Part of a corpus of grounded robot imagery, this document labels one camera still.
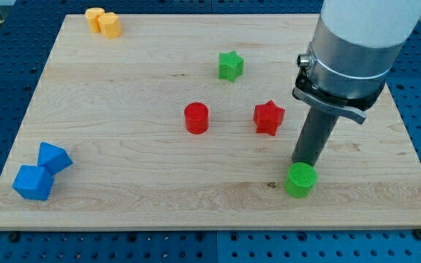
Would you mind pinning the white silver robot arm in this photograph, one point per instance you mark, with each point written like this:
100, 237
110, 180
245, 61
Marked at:
354, 45

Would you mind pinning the red star block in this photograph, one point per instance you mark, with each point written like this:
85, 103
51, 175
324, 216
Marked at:
268, 117

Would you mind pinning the green star block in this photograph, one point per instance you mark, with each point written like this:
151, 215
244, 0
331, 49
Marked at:
230, 66

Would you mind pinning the red cylinder block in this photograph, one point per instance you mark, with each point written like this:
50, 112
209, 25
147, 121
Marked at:
196, 118

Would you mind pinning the light wooden board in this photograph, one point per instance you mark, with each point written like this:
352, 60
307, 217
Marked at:
116, 106

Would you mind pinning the green cylinder block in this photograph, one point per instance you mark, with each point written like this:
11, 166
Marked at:
301, 178

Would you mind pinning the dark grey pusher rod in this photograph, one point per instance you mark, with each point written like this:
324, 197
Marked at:
313, 137

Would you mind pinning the yellow hexagon block right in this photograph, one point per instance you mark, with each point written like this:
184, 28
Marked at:
110, 25

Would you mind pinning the yellow hexagon block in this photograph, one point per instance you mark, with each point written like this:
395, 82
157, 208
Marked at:
92, 14
110, 25

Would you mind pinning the blue cube block rear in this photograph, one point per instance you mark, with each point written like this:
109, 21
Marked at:
53, 158

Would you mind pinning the blue cube block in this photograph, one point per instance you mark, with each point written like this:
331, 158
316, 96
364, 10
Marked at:
53, 158
33, 182

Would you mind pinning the yellow hexagon block left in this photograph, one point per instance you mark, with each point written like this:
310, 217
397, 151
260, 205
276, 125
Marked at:
92, 14

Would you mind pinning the blue cube block front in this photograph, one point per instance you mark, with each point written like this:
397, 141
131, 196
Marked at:
33, 182

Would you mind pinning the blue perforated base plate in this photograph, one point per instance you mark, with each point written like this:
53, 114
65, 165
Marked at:
27, 35

